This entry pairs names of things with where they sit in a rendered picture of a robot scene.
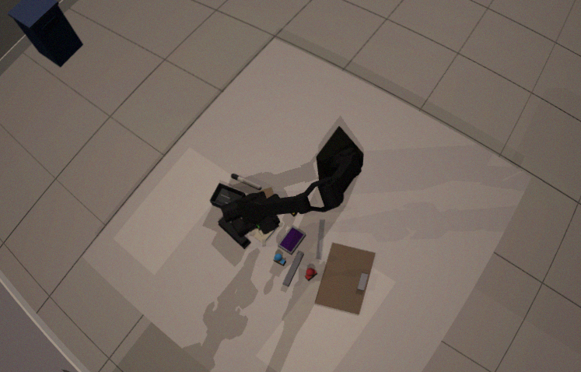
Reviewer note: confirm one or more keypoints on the beige inspection card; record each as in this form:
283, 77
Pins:
264, 237

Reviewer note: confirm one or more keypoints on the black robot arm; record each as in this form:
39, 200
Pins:
256, 208

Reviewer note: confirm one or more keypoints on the purple ink pad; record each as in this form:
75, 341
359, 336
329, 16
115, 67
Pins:
292, 240

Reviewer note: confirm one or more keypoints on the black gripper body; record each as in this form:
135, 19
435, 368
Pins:
243, 228

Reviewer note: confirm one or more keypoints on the red stamp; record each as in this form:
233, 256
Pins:
311, 272

